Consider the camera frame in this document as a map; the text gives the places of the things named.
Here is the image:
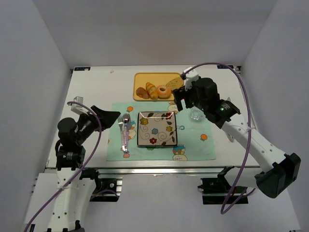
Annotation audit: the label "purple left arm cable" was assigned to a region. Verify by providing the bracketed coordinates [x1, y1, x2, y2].
[21, 101, 103, 232]

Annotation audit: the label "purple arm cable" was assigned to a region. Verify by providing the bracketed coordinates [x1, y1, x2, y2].
[21, 101, 103, 232]
[183, 62, 256, 215]

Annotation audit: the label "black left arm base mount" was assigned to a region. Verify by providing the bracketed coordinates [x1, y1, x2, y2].
[80, 168, 123, 202]

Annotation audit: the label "pink handled knife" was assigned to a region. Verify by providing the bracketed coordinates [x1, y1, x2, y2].
[125, 114, 131, 150]

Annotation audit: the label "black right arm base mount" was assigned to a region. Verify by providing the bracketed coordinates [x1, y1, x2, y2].
[197, 166, 248, 205]

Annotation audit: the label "pink handled fork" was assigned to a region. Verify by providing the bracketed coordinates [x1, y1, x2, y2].
[118, 115, 125, 151]

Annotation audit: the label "clear drinking glass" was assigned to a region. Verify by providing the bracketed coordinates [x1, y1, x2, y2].
[190, 107, 204, 122]

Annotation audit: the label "yellow plastic tray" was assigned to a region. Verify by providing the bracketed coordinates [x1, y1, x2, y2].
[133, 72, 180, 102]

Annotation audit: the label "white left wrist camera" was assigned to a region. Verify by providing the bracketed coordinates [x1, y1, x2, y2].
[70, 96, 88, 115]

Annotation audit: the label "toasted bread slice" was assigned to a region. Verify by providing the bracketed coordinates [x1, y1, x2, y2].
[166, 77, 184, 91]

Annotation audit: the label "pink handled spoon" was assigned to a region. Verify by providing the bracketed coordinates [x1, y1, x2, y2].
[122, 114, 127, 153]

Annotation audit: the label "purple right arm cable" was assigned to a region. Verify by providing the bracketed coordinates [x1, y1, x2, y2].
[183, 62, 256, 215]

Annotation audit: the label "brown small bread bun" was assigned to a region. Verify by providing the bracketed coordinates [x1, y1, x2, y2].
[135, 87, 150, 99]

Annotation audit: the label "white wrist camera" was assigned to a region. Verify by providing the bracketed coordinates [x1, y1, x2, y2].
[70, 96, 88, 115]
[182, 67, 200, 91]

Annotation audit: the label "aluminium table edge rail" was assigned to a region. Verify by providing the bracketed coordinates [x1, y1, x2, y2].
[44, 165, 261, 176]

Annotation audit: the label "sugared ring donut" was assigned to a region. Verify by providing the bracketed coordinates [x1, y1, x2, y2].
[157, 85, 171, 99]

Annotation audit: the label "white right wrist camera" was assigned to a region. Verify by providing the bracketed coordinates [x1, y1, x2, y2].
[182, 67, 200, 91]

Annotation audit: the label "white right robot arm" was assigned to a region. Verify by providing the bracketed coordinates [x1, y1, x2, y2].
[173, 78, 301, 198]

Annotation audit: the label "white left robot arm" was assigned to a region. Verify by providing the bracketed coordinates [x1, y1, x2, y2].
[47, 106, 120, 232]

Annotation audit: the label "floral square ceramic plate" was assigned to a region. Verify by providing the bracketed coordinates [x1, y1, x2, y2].
[137, 111, 178, 147]

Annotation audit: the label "metal serving tongs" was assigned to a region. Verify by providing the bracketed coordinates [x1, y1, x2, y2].
[180, 74, 186, 81]

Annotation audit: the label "green cartoon placemat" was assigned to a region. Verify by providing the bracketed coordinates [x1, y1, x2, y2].
[107, 101, 216, 161]

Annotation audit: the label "striped croissant bread roll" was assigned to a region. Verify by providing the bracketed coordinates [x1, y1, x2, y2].
[146, 82, 158, 100]

